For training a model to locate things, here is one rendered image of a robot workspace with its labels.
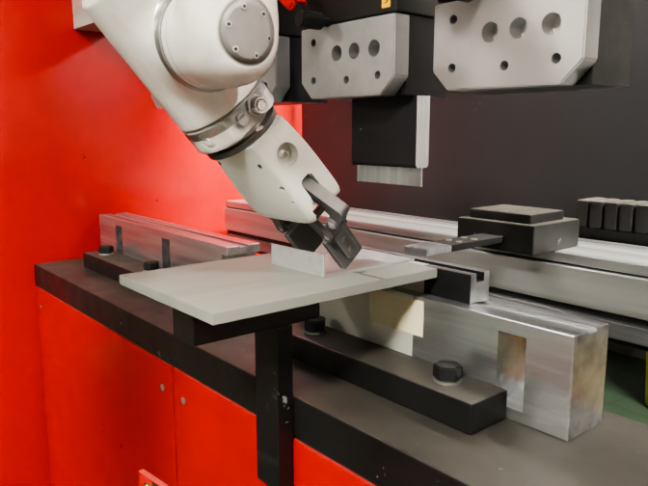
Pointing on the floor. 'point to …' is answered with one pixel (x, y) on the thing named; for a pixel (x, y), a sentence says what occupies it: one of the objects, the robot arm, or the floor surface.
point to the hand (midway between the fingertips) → (324, 243)
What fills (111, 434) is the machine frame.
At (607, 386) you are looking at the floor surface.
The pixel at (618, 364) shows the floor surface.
